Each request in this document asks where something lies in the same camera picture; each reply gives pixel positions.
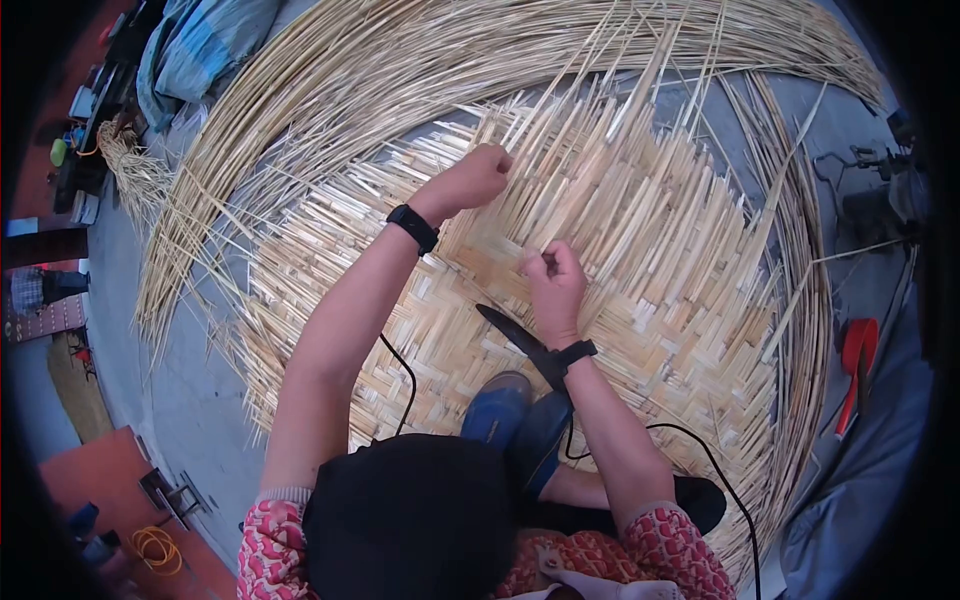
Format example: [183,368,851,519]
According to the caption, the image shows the cluttered dark table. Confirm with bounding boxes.
[49,0,168,226]

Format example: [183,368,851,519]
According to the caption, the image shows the dark curved knife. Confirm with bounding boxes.
[475,303,573,394]

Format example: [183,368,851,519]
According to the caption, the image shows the person's right hand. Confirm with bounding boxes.
[522,239,591,351]

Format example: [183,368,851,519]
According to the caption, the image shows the person's left hand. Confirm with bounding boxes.
[408,144,516,226]

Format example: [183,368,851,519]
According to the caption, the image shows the person's right thumb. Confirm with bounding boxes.
[522,252,555,295]

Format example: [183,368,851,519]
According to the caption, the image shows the yellow coiled cord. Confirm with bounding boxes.
[129,525,183,577]

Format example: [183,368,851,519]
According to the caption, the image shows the woven bamboo strip mat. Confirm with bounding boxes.
[217,88,798,575]

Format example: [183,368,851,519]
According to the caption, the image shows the black wrist band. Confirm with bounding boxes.
[385,203,441,258]
[556,339,600,370]

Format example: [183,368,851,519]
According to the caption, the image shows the red-handled tool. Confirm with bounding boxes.
[834,317,881,442]

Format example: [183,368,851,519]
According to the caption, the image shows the metal bracket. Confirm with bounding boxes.
[138,468,213,532]

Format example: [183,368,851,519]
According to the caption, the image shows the dark metal machine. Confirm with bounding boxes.
[813,108,933,252]

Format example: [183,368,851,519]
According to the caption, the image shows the person's right fingers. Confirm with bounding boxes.
[546,239,589,285]

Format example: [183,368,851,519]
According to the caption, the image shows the bundle of loose bamboo strips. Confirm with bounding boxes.
[133,0,888,586]

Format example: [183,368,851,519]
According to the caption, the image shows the blue tarp cloth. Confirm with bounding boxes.
[135,0,288,132]

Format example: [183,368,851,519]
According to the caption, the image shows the straw bundle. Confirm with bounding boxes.
[97,118,177,230]

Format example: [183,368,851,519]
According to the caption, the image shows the person's left fingers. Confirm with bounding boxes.
[480,145,516,198]

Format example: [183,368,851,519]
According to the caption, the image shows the person's body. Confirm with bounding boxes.
[237,486,740,600]

